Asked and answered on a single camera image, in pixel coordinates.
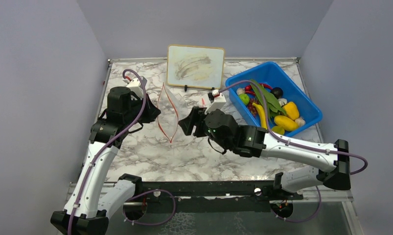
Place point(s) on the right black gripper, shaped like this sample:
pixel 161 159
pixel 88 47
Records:
pixel 196 118

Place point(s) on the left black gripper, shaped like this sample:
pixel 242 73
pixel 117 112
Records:
pixel 151 112

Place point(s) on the clear orange-zip plastic bag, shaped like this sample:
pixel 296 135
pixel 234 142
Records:
pixel 174 107

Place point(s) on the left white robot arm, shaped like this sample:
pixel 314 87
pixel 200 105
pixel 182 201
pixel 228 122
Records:
pixel 86 213

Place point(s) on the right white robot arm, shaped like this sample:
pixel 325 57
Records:
pixel 326 164

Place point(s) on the yellow-framed whiteboard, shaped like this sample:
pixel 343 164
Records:
pixel 195 66

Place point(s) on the white garlic bulb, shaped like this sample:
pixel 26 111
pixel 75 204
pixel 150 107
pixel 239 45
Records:
pixel 240 91

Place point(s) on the green cabbage ball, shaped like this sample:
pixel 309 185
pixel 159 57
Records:
pixel 244 98

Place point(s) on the purple grape bunch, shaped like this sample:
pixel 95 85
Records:
pixel 252 108

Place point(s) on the red chili pepper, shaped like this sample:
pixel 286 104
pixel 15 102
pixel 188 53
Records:
pixel 248 89

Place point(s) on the yellow banana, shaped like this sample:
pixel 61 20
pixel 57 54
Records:
pixel 261 113

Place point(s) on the blue plastic bin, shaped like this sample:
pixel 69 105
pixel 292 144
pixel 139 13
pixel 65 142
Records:
pixel 272 74

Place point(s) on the green starfruit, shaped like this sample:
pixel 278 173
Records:
pixel 278 130

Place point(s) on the dark purple mushroom cap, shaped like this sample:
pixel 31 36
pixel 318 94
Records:
pixel 277 92

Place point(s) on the yellow bell pepper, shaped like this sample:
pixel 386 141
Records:
pixel 291 110

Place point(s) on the white garlic near mango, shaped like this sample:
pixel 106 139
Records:
pixel 300 122

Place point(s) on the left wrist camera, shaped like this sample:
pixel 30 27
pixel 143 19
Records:
pixel 135 86

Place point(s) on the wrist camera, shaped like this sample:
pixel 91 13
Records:
pixel 217 101
pixel 135 86

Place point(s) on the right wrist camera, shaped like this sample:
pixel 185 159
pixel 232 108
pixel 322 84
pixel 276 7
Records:
pixel 217 101

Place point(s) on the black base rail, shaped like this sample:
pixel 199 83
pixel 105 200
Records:
pixel 206 196

